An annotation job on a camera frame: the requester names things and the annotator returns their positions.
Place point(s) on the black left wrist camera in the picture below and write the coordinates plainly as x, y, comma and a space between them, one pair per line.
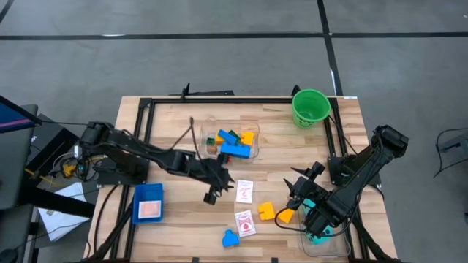
210, 198

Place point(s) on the blue plastic tray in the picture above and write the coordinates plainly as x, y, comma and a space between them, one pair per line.
140, 190

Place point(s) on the white paper sheet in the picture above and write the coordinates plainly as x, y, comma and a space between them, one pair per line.
60, 223

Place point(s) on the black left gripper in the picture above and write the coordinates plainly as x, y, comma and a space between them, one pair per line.
208, 171

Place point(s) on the large blue toy brick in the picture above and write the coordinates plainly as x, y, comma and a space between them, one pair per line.
237, 150

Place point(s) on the small dark green brick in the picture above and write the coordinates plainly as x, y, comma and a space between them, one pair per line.
210, 141

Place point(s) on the large yellow notched block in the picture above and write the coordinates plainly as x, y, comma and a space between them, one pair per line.
266, 212

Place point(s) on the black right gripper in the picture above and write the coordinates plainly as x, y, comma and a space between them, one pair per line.
311, 191

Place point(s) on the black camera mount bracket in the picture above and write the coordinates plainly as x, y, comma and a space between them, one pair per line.
204, 93

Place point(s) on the long blue brick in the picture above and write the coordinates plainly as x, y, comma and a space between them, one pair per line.
227, 136

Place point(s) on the red toy brick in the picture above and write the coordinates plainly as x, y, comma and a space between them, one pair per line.
230, 159

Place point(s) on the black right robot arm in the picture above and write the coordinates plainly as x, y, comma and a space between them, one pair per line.
365, 164

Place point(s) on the monitor with blue screen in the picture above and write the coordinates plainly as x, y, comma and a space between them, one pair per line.
11, 117

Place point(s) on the blue rounded toy block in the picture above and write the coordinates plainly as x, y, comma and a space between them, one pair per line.
230, 240

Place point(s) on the black frame foot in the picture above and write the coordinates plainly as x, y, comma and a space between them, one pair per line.
295, 90

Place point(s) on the card deck with red print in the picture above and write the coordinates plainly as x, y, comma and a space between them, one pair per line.
245, 223

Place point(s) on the yellow square toy brick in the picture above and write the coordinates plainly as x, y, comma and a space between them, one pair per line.
248, 139

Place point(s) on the card deck with orange face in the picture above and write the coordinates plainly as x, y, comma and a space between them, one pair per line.
150, 209

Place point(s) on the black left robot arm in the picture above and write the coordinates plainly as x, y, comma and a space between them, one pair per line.
146, 153

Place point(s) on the yellow connector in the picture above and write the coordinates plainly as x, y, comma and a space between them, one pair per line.
69, 170

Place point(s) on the yellow wedge block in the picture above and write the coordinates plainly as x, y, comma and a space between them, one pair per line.
286, 216

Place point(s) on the black side cart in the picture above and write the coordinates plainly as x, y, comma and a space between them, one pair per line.
55, 204

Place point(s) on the brown wooden block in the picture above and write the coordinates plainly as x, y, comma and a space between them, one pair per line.
212, 149

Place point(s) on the green monster-face bucket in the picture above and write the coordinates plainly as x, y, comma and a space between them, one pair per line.
310, 107

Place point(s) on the grey equipment stand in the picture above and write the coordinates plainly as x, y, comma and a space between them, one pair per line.
457, 142

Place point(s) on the clear plastic bin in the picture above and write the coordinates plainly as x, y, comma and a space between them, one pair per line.
252, 126
336, 252

